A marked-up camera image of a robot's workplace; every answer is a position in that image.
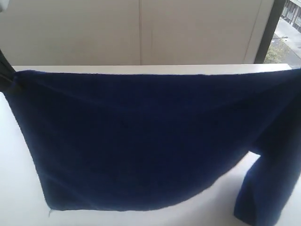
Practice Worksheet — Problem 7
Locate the blue microfiber towel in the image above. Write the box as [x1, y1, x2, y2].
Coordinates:
[2, 69, 301, 226]

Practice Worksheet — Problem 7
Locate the dark window frame post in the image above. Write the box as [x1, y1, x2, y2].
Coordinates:
[253, 0, 285, 64]

